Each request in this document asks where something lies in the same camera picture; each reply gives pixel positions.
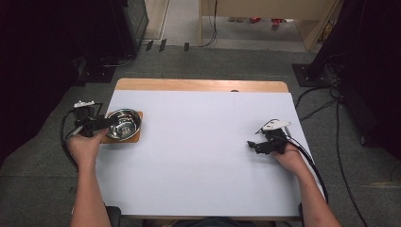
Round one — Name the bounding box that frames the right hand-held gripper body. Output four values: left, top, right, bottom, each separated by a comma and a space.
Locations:
260, 119, 292, 155

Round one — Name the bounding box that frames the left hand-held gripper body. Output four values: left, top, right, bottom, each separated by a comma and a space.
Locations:
73, 100, 99, 138

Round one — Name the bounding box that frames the stainless steel bowl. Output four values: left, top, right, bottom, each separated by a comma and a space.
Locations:
105, 108, 143, 141

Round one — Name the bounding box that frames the person's right hand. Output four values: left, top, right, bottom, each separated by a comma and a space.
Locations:
271, 143, 309, 176

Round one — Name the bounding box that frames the person's left hand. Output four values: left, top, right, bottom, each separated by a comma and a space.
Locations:
67, 127, 110, 168

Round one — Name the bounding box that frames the orange square mat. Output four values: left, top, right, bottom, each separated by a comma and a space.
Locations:
100, 111, 144, 145

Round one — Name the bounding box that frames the dark stand base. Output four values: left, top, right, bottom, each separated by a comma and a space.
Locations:
73, 56, 117, 87

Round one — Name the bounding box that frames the white table cover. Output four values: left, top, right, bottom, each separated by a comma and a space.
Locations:
94, 89, 325, 219

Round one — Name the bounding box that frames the black curtain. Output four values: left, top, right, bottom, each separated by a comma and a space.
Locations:
0, 0, 127, 168
306, 0, 401, 160

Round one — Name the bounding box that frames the wooden table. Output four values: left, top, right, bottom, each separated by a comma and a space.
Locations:
114, 78, 290, 95

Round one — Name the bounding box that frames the person's dark clothing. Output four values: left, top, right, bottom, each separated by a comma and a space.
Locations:
174, 216, 258, 227

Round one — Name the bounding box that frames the black chair armrest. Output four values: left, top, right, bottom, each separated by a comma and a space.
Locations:
105, 205, 123, 227

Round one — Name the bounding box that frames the black cabinet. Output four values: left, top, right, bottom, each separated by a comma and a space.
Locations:
108, 0, 150, 60

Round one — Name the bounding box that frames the wooden partition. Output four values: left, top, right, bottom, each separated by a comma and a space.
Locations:
198, 0, 344, 52

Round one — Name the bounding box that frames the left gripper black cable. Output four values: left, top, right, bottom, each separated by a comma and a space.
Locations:
60, 102, 104, 173

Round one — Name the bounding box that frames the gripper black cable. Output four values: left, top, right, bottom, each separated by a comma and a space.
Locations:
284, 126, 330, 204
60, 102, 104, 173

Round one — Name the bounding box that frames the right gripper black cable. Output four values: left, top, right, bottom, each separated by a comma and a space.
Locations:
284, 126, 330, 204

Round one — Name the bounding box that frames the black stand base plate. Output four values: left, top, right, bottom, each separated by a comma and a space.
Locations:
291, 62, 334, 88

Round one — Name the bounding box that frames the long black floor cable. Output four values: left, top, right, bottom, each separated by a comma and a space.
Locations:
334, 98, 369, 227

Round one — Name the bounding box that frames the hanging black cable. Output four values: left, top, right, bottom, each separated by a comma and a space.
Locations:
201, 0, 219, 48

